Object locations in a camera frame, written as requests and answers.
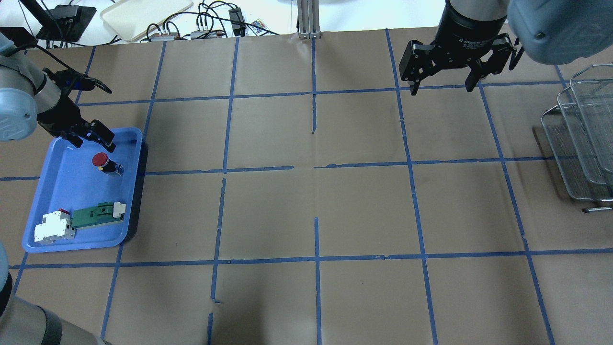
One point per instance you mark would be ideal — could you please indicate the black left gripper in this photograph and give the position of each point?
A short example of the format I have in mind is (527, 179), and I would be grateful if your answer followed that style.
(58, 116)

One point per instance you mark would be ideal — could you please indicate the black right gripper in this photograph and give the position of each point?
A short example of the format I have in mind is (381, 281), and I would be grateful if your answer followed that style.
(471, 29)

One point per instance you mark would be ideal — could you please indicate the red emergency stop button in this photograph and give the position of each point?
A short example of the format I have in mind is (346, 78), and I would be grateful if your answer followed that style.
(107, 166)

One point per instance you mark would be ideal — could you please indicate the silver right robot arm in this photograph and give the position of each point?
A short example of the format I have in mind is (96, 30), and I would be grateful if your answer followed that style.
(557, 32)

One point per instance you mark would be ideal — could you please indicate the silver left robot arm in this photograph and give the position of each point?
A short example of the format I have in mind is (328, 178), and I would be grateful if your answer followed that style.
(31, 96)

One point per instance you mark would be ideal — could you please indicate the blue plastic tray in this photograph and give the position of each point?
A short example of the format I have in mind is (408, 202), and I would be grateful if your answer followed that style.
(69, 181)

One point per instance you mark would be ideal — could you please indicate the green terminal block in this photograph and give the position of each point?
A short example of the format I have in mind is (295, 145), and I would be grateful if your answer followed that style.
(103, 214)

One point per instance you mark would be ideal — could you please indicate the white circuit breaker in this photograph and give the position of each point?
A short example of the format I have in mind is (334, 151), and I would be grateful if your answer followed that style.
(54, 226)

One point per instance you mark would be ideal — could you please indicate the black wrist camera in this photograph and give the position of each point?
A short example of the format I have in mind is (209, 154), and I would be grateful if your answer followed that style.
(69, 80)

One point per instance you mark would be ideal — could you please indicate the silver wire mesh shelf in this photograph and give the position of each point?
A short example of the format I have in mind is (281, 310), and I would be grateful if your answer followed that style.
(579, 132)

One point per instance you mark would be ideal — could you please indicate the aluminium frame post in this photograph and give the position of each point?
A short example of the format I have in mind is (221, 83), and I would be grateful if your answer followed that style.
(308, 24)

